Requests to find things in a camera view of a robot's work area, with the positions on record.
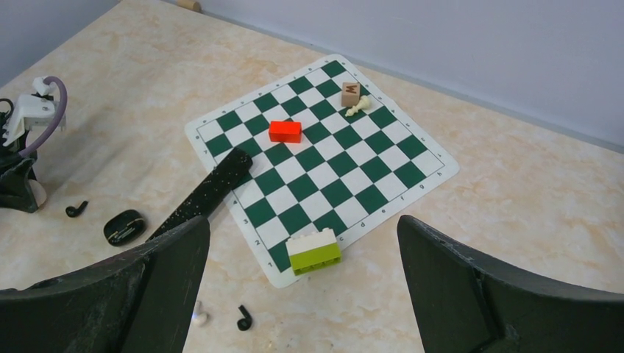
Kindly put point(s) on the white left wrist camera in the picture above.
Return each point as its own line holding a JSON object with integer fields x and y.
{"x": 46, "y": 108}

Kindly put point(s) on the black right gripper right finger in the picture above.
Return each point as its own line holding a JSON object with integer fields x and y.
{"x": 465, "y": 300}

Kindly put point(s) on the white and green toy brick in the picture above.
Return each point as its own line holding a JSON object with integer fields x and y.
{"x": 314, "y": 251}

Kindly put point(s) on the red toy brick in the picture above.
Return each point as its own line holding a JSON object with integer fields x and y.
{"x": 285, "y": 131}

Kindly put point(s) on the green white chessboard mat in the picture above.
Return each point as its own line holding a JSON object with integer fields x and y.
{"x": 349, "y": 174}

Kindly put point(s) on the black earbud left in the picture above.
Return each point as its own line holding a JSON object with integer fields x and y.
{"x": 73, "y": 212}

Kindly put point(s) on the cream chess piece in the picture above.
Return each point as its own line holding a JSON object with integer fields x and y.
{"x": 363, "y": 104}

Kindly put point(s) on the white earbud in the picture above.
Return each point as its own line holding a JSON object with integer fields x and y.
{"x": 199, "y": 316}

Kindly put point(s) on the cream earbud case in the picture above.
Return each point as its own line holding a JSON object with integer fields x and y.
{"x": 38, "y": 192}

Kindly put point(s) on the black earbud right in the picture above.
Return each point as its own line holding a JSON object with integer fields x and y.
{"x": 246, "y": 321}

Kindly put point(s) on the wooden letter cube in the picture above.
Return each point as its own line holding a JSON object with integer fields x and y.
{"x": 350, "y": 94}

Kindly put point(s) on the black earbud case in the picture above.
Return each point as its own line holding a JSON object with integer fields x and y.
{"x": 124, "y": 227}

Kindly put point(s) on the black earbud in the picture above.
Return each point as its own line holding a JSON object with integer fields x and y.
{"x": 246, "y": 321}
{"x": 73, "y": 212}

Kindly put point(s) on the wooden cork piece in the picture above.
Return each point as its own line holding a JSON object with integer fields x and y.
{"x": 192, "y": 5}

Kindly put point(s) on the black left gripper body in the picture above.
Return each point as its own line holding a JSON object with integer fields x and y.
{"x": 16, "y": 171}

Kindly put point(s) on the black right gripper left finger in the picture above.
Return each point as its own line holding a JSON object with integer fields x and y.
{"x": 140, "y": 300}

